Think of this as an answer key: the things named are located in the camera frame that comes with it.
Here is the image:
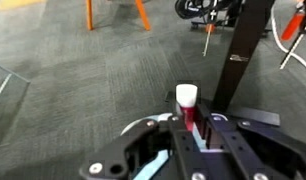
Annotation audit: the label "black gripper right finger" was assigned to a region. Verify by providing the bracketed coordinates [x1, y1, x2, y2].
[194, 103, 306, 180]

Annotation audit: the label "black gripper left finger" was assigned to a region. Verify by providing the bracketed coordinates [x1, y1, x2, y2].
[78, 114, 209, 180]

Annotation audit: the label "red pen with white cap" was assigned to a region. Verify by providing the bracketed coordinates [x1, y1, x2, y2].
[175, 83, 199, 134]

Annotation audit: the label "orange chair legs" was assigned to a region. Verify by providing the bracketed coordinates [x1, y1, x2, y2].
[85, 0, 152, 32]

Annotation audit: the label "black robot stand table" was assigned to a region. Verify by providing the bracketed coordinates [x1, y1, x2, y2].
[164, 0, 281, 127]

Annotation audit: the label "black orange bar clamp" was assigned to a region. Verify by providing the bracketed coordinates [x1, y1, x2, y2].
[202, 22, 216, 58]
[279, 2, 306, 71]

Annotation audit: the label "white cable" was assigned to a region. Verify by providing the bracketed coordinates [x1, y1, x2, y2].
[270, 0, 306, 74]

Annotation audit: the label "black coiled cables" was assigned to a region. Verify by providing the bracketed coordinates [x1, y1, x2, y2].
[174, 0, 235, 22]

